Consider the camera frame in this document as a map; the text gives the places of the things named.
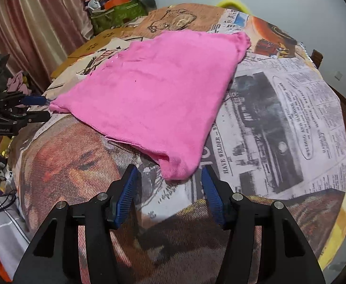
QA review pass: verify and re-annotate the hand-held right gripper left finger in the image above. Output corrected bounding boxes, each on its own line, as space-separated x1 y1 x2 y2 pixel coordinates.
13 164 139 284

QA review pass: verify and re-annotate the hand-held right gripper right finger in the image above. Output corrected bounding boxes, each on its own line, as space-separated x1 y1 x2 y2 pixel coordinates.
201 165 327 284

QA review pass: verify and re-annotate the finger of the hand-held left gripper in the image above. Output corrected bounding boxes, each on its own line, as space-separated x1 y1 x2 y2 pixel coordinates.
2 109 51 125
1 93 48 107

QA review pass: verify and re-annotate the pink buttoned shirt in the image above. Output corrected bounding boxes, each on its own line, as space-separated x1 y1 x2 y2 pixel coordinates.
49 30 252 182

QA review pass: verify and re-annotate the pile of mauve clothes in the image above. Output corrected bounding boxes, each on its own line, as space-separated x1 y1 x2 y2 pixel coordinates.
6 71 32 96

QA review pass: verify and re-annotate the striped brown curtain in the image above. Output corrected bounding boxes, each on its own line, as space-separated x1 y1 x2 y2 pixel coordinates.
0 0 94 87

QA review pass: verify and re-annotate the printed blanket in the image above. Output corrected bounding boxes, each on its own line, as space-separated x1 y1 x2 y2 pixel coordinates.
7 3 346 284

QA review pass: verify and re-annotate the white checked cloth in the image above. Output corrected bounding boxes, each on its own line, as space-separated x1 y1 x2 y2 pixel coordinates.
0 200 30 262

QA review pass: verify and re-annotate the green patterned storage box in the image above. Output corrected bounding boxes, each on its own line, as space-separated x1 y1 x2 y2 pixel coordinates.
90 1 149 35

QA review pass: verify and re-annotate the orange box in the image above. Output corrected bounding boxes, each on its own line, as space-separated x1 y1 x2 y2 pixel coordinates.
104 0 131 10

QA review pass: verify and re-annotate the black floor cable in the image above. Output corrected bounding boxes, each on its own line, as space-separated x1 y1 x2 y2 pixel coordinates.
0 170 17 215

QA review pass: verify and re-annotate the yellow foam ring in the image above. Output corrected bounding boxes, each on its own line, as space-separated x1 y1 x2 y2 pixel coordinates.
216 0 252 14

